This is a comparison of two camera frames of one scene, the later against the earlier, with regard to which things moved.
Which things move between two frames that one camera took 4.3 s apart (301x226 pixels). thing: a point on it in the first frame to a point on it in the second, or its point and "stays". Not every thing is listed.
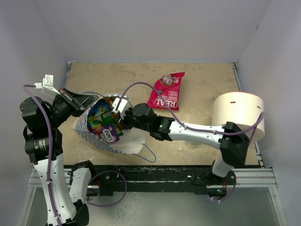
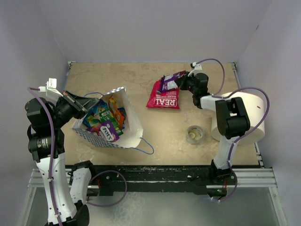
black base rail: x=110 y=180 stays
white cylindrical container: x=242 y=109 stays
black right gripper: x=123 y=122 to x=180 y=82
